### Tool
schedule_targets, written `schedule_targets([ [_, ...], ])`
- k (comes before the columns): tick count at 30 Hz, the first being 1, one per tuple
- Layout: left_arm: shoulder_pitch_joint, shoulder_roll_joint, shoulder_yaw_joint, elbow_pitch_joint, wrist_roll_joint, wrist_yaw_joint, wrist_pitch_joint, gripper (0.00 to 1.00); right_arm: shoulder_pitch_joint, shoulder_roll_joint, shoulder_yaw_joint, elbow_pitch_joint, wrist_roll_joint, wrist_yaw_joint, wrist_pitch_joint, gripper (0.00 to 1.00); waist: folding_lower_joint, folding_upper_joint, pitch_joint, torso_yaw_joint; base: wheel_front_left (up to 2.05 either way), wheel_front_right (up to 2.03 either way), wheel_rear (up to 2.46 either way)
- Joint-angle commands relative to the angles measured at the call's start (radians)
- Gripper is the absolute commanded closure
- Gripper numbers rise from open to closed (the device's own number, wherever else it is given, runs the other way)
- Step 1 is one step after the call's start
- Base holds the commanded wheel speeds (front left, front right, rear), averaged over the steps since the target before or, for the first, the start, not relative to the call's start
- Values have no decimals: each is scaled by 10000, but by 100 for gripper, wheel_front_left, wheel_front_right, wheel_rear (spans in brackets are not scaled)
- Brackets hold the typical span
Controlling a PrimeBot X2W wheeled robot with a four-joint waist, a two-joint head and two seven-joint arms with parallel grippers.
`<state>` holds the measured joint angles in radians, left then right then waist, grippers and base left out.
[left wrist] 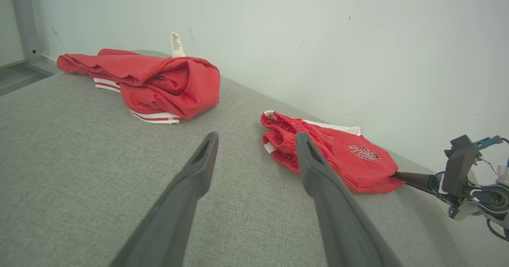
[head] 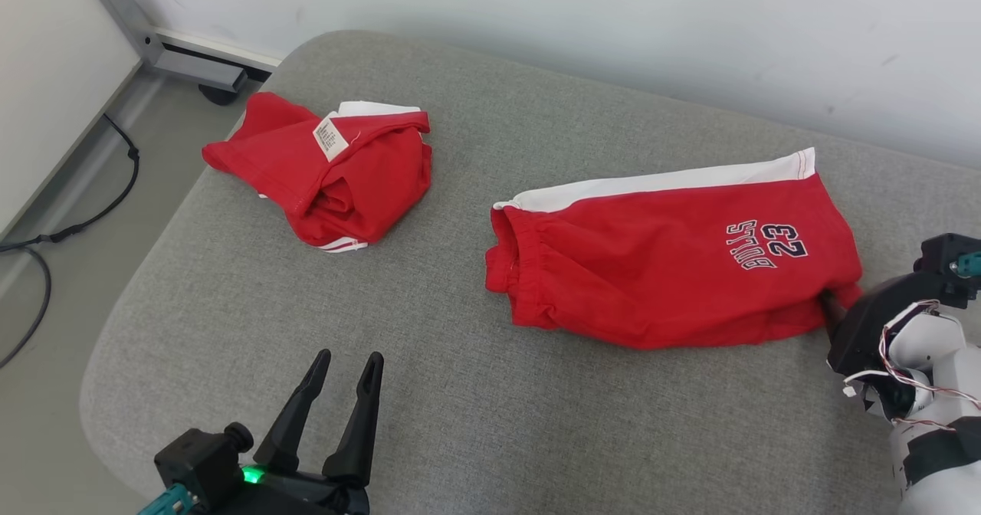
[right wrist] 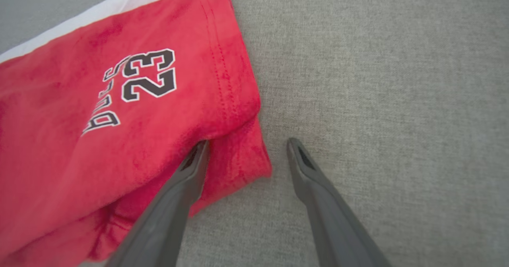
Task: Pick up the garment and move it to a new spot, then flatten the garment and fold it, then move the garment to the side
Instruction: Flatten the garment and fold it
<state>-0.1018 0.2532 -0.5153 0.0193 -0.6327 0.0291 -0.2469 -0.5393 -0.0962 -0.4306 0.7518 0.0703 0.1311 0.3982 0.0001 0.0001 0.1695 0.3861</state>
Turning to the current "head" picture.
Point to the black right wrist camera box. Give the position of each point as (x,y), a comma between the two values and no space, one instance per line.
(946,258)

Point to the red Bulls 23 shorts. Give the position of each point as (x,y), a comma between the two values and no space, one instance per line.
(651,270)

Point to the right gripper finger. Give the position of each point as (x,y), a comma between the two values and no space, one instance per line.
(833,309)

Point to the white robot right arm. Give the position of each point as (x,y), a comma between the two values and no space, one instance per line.
(935,438)

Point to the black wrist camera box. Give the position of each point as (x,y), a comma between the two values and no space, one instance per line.
(195,461)
(946,258)

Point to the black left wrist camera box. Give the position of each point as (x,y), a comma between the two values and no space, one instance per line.
(195,461)

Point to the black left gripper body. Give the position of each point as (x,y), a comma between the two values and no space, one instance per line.
(299,496)

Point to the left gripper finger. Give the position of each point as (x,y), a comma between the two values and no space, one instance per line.
(360,431)
(295,423)

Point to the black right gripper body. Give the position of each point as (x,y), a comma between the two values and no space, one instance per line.
(862,331)

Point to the red white-sleeved jersey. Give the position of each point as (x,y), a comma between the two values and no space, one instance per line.
(368,185)

